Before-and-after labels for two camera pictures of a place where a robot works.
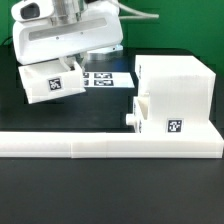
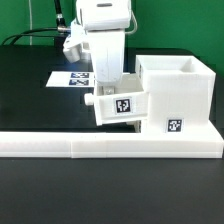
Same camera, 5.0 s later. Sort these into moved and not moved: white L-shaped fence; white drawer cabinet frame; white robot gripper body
Moved: white robot gripper body
Not moved: white L-shaped fence; white drawer cabinet frame
